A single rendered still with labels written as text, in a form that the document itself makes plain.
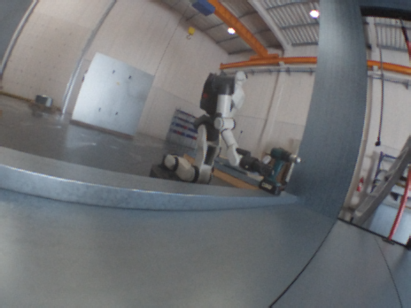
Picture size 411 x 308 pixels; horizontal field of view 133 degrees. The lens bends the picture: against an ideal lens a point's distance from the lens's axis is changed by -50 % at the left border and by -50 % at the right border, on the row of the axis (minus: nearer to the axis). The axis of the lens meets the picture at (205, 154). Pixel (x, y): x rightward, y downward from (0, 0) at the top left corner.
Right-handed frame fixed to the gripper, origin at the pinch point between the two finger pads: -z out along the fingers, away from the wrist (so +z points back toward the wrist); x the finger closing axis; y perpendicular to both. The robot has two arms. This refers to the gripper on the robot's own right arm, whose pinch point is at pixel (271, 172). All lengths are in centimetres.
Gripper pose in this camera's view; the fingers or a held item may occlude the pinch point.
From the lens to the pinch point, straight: 95.0
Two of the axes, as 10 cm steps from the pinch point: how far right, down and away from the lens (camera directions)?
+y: -3.1, 9.5, 0.5
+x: 7.2, 2.0, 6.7
